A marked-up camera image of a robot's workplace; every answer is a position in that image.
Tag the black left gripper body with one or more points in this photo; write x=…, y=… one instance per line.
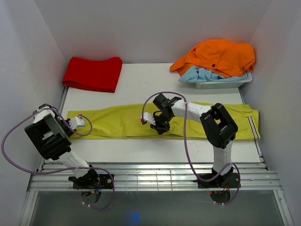
x=66, y=128

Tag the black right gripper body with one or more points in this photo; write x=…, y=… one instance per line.
x=162, y=122

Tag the yellow-green trousers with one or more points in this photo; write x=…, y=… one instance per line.
x=123, y=121

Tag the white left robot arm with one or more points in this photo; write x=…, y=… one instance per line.
x=50, y=134

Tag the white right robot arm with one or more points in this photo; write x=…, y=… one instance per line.
x=219, y=127

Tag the folded red trousers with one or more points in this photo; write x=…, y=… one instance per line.
x=93, y=75

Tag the light blue garment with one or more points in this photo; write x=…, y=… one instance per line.
x=198, y=75

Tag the white plastic basket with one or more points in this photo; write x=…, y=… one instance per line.
x=223, y=84

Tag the orange garment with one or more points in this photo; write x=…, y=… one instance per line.
x=220, y=56

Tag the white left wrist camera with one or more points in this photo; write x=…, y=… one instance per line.
x=77, y=123

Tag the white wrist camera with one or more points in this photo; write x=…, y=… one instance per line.
x=147, y=117
x=77, y=123

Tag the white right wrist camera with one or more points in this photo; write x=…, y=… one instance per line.
x=147, y=117

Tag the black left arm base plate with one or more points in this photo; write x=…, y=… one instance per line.
x=105, y=182

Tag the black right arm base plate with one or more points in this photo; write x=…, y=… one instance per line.
x=231, y=182

